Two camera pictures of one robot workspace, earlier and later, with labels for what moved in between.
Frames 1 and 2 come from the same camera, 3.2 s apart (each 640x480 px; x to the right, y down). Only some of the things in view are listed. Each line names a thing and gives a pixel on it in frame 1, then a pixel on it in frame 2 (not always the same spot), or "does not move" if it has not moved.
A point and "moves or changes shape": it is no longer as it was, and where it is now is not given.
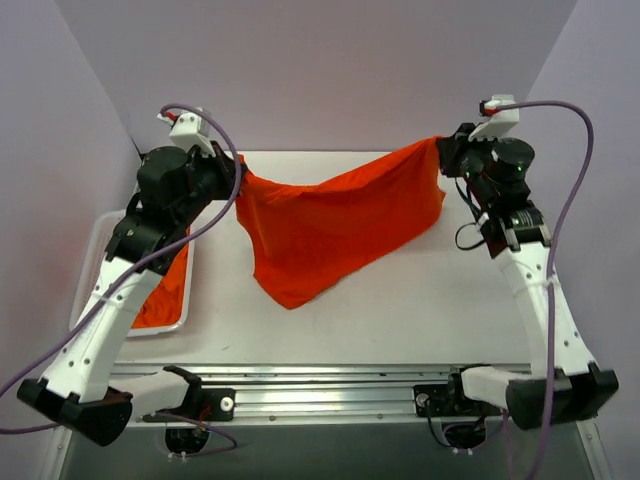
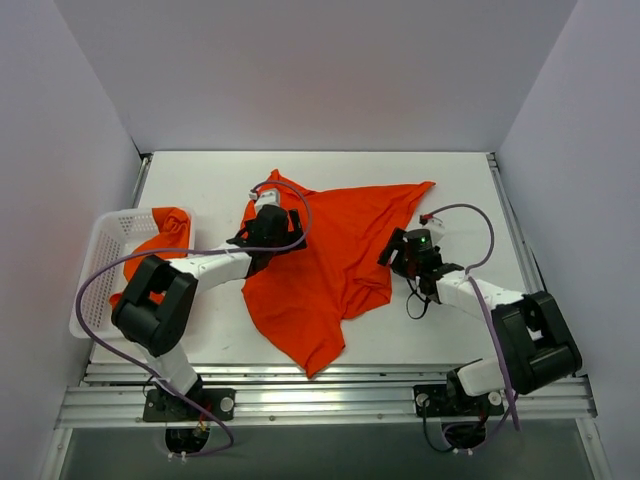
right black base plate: [449, 400] does not move
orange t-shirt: [307, 236] moves or changes shape
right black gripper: [451, 153] to [395, 250]
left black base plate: [206, 404] does not move
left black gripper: [223, 167] to [293, 228]
